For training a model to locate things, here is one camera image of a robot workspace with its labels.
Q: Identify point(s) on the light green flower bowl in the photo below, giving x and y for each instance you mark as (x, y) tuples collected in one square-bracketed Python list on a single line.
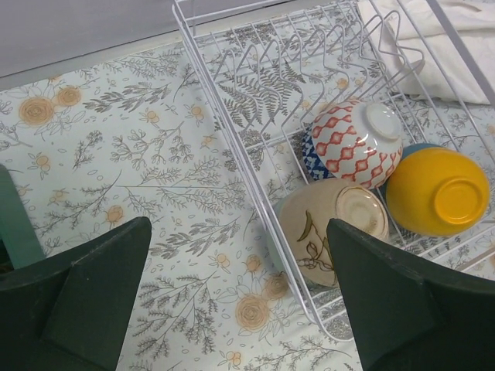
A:
[(273, 243)]

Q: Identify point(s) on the orange patterned bowl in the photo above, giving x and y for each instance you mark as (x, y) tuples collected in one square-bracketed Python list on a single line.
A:
[(358, 141)]

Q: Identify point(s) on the blue triangle patterned bowl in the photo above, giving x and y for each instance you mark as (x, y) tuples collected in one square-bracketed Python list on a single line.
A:
[(314, 165)]

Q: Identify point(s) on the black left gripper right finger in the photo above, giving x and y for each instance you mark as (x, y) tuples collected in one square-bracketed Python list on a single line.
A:
[(408, 313)]

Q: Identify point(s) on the floral patterned table mat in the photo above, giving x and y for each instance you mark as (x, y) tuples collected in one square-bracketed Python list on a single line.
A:
[(136, 136)]

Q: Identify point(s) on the white wire dish rack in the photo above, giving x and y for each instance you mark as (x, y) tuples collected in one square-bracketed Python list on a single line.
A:
[(267, 81)]

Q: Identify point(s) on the green compartment organizer tray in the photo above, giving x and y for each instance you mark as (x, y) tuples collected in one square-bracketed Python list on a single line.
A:
[(19, 244)]

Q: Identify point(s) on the white folded cloth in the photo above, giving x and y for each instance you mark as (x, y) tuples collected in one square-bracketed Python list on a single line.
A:
[(418, 55)]

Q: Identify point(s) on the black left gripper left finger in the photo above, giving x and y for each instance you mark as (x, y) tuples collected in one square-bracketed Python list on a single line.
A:
[(71, 311)]

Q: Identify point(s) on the yellow bowl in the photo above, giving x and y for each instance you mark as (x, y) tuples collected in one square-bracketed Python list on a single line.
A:
[(437, 192)]

